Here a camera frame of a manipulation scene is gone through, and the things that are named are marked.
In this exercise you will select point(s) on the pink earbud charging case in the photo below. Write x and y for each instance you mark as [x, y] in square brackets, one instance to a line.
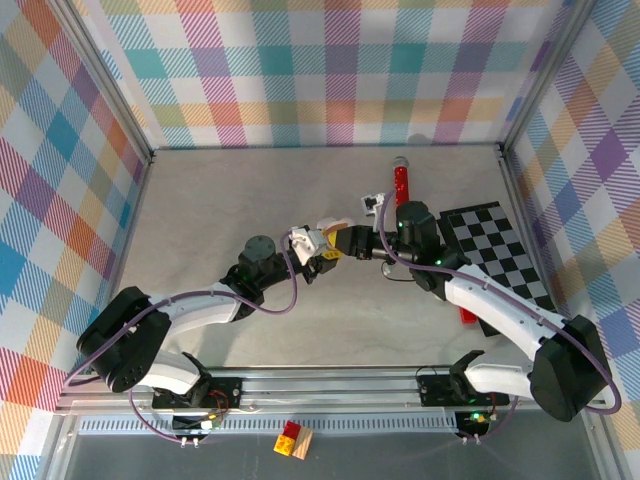
[340, 227]

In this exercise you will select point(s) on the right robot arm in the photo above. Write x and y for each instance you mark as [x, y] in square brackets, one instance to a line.
[500, 305]

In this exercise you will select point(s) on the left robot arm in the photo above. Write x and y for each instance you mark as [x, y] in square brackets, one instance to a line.
[200, 310]

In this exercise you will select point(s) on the red glitter microphone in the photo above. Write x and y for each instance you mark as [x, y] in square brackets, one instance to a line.
[401, 180]

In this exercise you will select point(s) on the black grey checkerboard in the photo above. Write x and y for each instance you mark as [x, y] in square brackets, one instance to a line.
[495, 240]

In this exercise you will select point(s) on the red toy brick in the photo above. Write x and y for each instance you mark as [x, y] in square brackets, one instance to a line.
[467, 318]

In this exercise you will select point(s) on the small black controller board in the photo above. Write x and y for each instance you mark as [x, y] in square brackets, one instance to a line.
[192, 425]
[472, 419]

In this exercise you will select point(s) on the red yellow toy brick block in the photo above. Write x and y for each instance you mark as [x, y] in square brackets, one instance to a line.
[286, 440]

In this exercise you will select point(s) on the wooden block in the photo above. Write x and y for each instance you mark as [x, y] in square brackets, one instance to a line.
[303, 445]

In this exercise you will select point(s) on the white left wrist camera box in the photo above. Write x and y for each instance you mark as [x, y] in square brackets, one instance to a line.
[306, 241]

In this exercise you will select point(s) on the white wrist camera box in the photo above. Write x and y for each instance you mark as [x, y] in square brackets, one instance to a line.
[372, 202]
[306, 241]

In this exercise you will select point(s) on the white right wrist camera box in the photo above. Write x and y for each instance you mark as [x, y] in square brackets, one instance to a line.
[372, 202]

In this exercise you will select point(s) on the aluminium frame side rail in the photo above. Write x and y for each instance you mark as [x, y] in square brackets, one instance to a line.
[517, 200]

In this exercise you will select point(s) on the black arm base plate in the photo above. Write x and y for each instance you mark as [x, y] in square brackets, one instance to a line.
[225, 392]
[435, 390]

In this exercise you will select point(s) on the aluminium mounting rail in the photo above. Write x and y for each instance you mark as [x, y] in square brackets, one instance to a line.
[325, 390]

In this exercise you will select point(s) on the aluminium corner post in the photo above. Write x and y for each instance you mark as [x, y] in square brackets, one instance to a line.
[106, 75]
[542, 75]

